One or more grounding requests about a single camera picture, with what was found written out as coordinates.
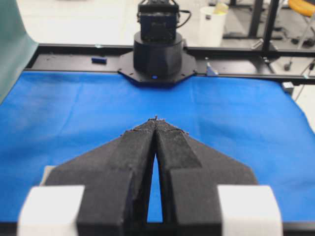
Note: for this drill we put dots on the blue table cloth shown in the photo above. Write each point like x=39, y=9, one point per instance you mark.
x=50, y=117

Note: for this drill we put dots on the white plastic bucket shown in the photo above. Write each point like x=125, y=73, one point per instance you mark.
x=211, y=26

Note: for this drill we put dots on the yellow object in background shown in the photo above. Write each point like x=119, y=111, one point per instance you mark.
x=304, y=7

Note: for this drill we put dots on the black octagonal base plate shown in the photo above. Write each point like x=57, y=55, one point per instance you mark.
x=126, y=68

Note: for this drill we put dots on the black aluminium table frame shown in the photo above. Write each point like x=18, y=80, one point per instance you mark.
x=212, y=62

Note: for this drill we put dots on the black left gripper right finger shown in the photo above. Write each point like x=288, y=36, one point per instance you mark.
x=189, y=173

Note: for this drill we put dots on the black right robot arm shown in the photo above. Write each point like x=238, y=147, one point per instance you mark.
x=157, y=49

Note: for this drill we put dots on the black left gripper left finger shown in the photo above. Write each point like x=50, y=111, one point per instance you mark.
x=117, y=181

